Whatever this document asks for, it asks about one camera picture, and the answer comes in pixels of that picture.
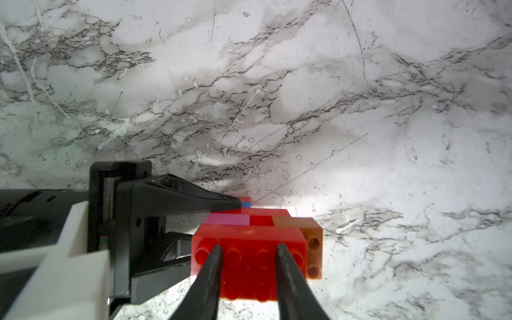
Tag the orange small lego brick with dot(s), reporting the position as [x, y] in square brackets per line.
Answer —
[313, 234]

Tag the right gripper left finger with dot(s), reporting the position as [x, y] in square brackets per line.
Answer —
[202, 300]

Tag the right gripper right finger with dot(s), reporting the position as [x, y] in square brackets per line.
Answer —
[295, 298]

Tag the pink small lego brick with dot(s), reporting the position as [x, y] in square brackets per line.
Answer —
[227, 219]

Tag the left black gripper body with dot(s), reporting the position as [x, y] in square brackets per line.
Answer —
[36, 217]

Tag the red long lego brick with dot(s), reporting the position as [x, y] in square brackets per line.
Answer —
[260, 216]
[248, 257]

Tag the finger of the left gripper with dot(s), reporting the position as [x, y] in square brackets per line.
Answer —
[164, 195]
[176, 246]

